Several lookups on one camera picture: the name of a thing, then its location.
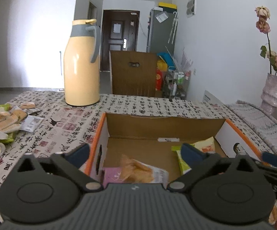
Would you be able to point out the grey refrigerator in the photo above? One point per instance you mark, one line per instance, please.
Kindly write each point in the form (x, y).
(160, 36)

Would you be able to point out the clear bread packet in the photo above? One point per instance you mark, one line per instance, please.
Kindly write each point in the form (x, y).
(18, 115)

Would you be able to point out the dark brown door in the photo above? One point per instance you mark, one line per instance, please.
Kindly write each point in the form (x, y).
(109, 48)

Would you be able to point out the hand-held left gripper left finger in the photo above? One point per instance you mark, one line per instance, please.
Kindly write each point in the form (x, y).
(79, 153)

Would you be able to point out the large lime green snack packet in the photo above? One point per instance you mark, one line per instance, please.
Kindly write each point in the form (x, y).
(204, 145)

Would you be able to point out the yellow bag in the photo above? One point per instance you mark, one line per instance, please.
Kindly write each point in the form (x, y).
(162, 65)

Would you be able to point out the dried lavender bunch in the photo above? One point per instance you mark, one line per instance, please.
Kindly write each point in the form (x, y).
(185, 61)

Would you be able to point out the yellow thermos jug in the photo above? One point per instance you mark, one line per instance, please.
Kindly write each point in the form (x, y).
(80, 71)

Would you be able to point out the yellow box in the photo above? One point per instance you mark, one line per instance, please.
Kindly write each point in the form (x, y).
(167, 6)

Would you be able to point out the white umbrella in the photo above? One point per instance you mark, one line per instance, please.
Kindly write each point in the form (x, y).
(174, 28)

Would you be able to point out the grey quilted blanket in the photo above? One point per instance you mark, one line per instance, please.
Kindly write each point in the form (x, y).
(260, 119)

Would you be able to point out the clear cracker snack packet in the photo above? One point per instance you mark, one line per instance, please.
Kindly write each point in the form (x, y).
(138, 170)

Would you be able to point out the red cardboard box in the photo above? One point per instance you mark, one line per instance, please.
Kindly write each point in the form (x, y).
(162, 127)

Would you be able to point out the paper sheet on refrigerator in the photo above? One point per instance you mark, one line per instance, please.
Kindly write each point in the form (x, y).
(162, 16)

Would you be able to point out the white board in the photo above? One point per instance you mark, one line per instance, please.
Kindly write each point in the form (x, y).
(212, 98)

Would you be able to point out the brown wooden chair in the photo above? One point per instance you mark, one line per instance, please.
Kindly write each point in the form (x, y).
(133, 81)

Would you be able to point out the white label packet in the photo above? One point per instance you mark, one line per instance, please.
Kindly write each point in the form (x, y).
(31, 123)

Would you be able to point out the pink snack packet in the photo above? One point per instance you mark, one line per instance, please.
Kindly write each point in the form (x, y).
(110, 177)

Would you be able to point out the pink ribbed vase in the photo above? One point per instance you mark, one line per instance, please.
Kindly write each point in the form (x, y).
(271, 92)

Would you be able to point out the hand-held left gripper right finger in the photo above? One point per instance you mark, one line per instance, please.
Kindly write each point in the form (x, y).
(190, 153)

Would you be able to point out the teal plastic item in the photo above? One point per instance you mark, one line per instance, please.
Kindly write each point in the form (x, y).
(166, 57)

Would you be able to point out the white door notice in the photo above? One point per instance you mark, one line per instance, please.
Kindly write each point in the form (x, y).
(117, 28)

